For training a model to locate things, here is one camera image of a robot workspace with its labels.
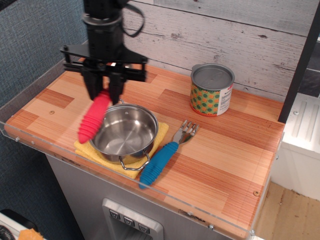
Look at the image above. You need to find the blue handled metal fork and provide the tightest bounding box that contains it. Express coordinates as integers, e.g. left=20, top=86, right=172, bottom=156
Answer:
left=139, top=120, right=199, bottom=189

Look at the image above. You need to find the grey toy kitchen cabinet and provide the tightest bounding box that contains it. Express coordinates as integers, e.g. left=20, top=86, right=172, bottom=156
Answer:
left=47, top=155, right=227, bottom=240

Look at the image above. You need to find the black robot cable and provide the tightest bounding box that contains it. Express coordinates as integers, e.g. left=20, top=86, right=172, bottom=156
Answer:
left=121, top=0, right=146, bottom=38

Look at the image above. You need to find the stainless steel pot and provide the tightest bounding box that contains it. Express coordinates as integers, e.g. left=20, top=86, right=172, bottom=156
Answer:
left=89, top=102, right=159, bottom=171

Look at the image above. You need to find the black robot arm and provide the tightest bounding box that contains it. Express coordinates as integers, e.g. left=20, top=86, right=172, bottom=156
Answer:
left=60, top=0, right=148, bottom=105

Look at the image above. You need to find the yellow folded cloth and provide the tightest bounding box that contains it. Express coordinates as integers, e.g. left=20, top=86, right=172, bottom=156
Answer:
left=74, top=122, right=169, bottom=179

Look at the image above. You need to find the dark right post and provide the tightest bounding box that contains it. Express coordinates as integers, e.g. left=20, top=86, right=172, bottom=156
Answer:
left=278, top=3, right=320, bottom=124

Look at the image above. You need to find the red handled metal spoon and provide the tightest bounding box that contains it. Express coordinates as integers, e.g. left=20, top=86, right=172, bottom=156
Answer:
left=78, top=88, right=111, bottom=144

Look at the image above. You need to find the silver button panel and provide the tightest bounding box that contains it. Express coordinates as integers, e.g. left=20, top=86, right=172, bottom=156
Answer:
left=102, top=198, right=164, bottom=240

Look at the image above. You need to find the orange object bottom left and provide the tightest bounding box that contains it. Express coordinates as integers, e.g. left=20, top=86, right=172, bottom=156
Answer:
left=18, top=228, right=44, bottom=240

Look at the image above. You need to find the black device bottom left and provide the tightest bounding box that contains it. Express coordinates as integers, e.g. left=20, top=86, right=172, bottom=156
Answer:
left=0, top=209, right=38, bottom=240

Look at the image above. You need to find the white side cabinet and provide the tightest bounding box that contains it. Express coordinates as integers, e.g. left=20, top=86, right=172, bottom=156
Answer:
left=270, top=93, right=320, bottom=200

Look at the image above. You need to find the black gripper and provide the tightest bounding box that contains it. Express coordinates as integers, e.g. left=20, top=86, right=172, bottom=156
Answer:
left=61, top=22, right=148, bottom=105

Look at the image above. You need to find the clear acrylic guard rail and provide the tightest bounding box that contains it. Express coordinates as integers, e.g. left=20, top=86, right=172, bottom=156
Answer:
left=4, top=65, right=284, bottom=240

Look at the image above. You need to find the patterned tin can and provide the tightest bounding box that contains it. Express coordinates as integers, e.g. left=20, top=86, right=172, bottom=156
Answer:
left=190, top=63, right=235, bottom=117

